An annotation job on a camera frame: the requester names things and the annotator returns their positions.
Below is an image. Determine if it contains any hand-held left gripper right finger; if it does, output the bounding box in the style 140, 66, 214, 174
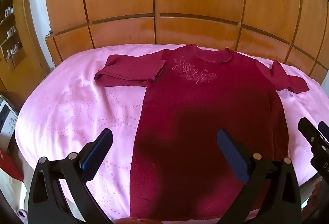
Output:
217, 129, 302, 224

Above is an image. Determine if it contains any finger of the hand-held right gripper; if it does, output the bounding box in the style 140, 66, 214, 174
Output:
298, 117, 329, 154
318, 121, 329, 141

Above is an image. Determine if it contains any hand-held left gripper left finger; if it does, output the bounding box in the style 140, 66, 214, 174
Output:
27, 128, 114, 224

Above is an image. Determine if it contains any dark red embroidered sweater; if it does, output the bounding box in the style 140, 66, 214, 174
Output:
95, 44, 310, 222

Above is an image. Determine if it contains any pink dotted bedspread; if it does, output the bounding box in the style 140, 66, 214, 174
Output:
14, 44, 326, 224

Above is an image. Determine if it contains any red flat object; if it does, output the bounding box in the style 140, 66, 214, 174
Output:
0, 148, 24, 181

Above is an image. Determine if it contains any white appliance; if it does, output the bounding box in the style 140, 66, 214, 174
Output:
0, 99, 19, 137

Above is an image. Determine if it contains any wooden side cabinet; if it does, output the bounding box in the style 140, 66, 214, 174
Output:
0, 0, 52, 111

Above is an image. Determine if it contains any open shelf with small jars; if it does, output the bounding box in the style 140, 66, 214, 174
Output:
0, 0, 26, 68

